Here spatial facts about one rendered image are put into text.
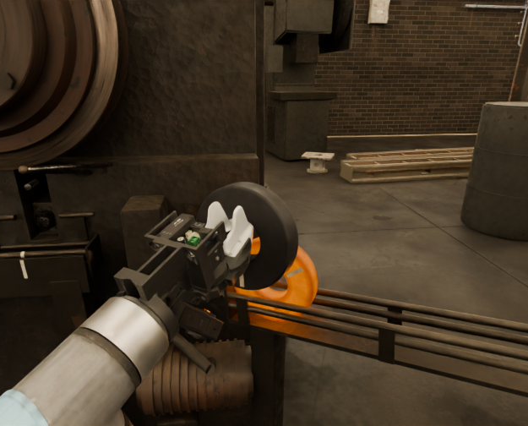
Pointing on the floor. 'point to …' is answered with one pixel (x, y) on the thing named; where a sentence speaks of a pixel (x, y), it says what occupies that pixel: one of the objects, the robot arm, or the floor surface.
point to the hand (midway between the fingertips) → (244, 224)
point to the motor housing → (197, 383)
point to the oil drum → (509, 172)
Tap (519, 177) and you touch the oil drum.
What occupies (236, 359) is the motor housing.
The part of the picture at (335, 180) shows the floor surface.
